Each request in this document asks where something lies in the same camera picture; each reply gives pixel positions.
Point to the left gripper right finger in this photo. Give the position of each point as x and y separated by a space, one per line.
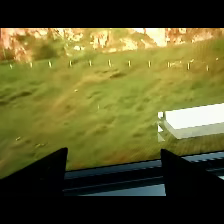
186 180

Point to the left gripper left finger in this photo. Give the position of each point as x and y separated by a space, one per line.
40 178

